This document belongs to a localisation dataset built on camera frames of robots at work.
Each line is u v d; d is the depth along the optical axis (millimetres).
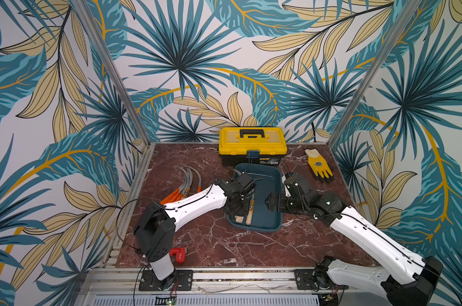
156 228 438
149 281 720
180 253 781
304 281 732
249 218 875
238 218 782
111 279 749
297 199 543
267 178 1044
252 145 970
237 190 586
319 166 1067
